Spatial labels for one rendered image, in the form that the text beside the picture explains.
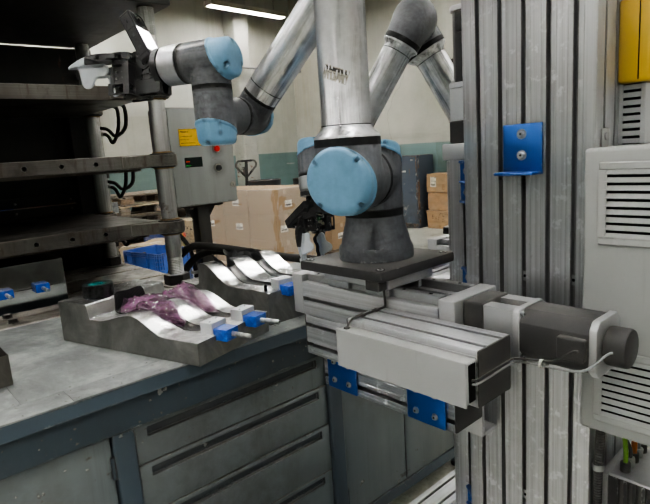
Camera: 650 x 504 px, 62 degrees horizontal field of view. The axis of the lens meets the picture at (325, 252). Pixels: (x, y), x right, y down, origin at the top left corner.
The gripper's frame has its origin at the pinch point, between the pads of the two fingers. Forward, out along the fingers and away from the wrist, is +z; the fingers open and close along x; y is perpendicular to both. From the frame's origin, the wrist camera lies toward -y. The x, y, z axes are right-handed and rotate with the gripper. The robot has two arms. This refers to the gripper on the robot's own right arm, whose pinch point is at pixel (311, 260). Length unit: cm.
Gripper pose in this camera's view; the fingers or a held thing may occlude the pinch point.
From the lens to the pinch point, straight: 159.4
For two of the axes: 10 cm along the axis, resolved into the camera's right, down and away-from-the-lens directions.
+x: 7.5, -0.3, 6.6
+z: 0.6, 10.0, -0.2
